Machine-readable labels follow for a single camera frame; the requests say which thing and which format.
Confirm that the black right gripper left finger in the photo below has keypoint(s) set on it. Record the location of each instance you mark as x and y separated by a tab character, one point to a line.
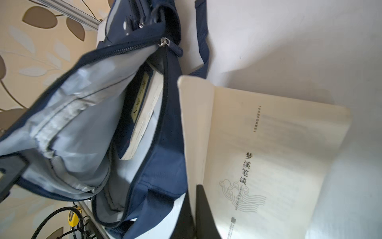
184	228

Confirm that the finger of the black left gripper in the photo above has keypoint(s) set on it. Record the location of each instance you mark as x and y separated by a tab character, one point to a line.
12	167

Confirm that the cream page book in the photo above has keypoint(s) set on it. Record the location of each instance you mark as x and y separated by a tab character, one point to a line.
261	159

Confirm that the yellow tape measure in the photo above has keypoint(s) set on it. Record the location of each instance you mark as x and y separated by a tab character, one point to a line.
73	218

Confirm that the navy blue backpack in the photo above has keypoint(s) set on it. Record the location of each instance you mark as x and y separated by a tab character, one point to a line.
67	135

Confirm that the navy blue book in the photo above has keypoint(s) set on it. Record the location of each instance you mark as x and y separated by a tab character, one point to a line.
141	97

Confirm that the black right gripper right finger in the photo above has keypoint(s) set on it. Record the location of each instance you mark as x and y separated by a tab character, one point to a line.
205	225

